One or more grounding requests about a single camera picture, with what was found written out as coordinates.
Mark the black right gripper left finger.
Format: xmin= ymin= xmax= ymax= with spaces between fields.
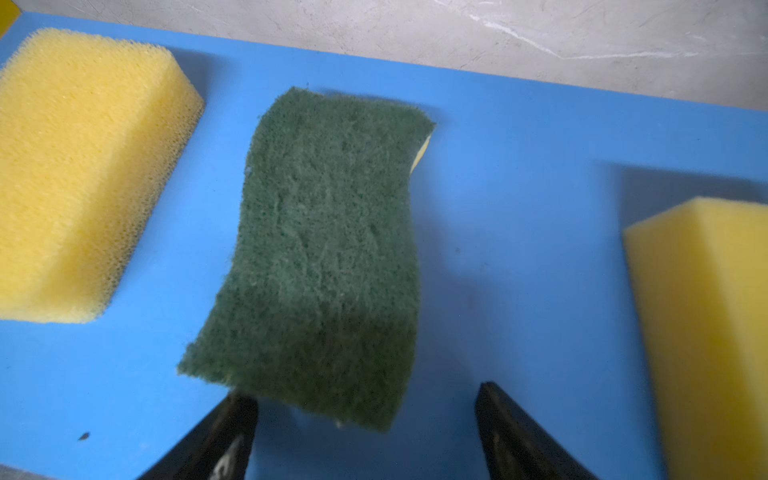
xmin=139 ymin=392 xmax=259 ymax=480

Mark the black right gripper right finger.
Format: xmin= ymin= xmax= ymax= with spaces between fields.
xmin=475 ymin=381 xmax=597 ymax=480

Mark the dark green sponge curved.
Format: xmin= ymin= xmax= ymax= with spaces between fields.
xmin=177 ymin=87 xmax=435 ymax=432

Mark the yellow sponge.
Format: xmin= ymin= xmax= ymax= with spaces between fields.
xmin=1 ymin=28 xmax=204 ymax=323
xmin=623 ymin=197 xmax=767 ymax=479

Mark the yellow shelf unit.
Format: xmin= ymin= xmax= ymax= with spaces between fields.
xmin=1 ymin=13 xmax=767 ymax=479

